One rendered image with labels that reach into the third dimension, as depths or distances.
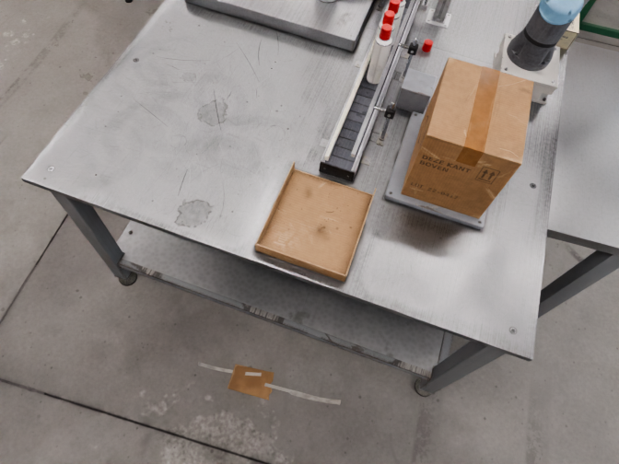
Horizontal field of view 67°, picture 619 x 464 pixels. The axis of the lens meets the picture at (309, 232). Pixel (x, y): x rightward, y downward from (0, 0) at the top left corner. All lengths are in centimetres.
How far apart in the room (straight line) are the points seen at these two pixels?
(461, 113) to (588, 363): 150
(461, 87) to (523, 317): 64
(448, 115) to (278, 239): 56
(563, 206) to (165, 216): 119
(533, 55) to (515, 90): 41
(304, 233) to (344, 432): 97
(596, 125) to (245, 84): 121
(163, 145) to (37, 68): 177
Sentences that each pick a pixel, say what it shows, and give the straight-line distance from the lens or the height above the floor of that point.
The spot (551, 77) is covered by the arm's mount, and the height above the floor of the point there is 91.
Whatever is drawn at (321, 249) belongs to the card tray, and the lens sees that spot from 130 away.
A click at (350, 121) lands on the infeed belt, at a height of 88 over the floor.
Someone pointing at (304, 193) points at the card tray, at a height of 83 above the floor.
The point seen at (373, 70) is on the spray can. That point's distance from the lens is 160.
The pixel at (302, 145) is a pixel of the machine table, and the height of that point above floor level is 83.
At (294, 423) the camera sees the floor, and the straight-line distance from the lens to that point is 200.
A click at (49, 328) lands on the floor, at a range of 229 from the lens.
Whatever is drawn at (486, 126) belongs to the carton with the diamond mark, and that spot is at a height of 112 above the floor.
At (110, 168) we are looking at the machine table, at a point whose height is 83.
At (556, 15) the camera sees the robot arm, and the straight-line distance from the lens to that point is 172.
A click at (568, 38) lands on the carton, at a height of 88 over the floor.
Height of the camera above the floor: 199
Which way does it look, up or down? 61 degrees down
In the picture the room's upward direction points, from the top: 8 degrees clockwise
